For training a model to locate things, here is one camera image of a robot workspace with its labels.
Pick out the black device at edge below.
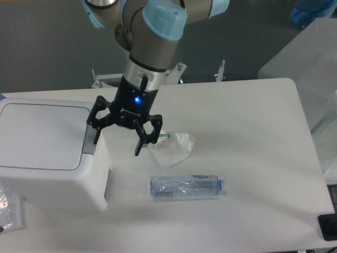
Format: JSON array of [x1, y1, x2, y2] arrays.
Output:
[[318, 213, 336, 241]]

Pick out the white plastic trash can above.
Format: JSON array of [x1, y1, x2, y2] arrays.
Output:
[[1, 98, 112, 212]]

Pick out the translucent plastic storage box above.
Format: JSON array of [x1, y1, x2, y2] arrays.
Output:
[[258, 18, 336, 185]]

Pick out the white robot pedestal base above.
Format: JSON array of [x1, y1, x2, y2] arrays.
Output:
[[91, 59, 226, 89]]

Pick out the crumpled white plastic wrapper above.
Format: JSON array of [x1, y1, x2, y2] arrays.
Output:
[[148, 130, 195, 169]]

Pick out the clear plastic water bottle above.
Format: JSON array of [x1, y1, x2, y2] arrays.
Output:
[[150, 174, 228, 198]]

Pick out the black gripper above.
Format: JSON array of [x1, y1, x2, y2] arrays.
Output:
[[86, 75, 163, 157]]

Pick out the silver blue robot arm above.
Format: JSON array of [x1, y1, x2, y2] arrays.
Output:
[[82, 1, 229, 154]]

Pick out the blue plastic bag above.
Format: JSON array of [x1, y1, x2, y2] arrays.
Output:
[[290, 0, 336, 30]]

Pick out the clear plastic bag packet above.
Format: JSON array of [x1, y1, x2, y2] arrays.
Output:
[[1, 182, 27, 234]]

